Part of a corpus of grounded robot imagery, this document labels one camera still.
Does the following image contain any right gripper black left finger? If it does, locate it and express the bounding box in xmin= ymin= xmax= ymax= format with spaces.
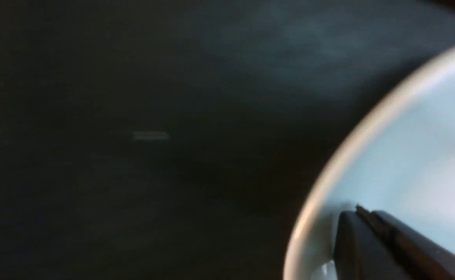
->
xmin=333 ymin=211 xmax=410 ymax=280

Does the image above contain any white sauce dish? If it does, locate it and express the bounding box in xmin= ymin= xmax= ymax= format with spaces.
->
xmin=283 ymin=47 xmax=455 ymax=280

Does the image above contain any black serving tray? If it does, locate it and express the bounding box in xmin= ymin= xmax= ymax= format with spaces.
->
xmin=0 ymin=0 xmax=455 ymax=280

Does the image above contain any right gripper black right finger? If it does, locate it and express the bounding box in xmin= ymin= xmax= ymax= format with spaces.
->
xmin=356 ymin=205 xmax=455 ymax=280

